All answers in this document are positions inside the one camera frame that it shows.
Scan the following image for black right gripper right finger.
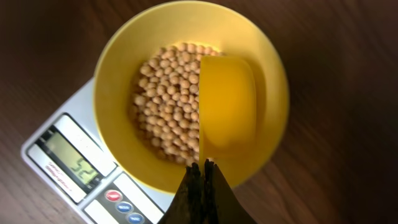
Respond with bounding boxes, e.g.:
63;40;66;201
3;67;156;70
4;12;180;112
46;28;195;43
204;159;256;224

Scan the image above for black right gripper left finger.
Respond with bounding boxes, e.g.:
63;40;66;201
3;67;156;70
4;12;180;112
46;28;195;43
158;163;205;224

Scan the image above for yellow measuring scoop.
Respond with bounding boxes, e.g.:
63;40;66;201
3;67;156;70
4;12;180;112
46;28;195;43
199;56;257;172

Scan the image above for soybeans in bowl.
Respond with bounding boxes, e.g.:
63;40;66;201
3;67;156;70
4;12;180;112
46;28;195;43
129;42;222;165

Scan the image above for white digital kitchen scale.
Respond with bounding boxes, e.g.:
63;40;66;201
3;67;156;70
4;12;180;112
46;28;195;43
21;80;173;224

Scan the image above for yellow plastic bowl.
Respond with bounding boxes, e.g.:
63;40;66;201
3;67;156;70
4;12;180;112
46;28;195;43
93;1;289;194

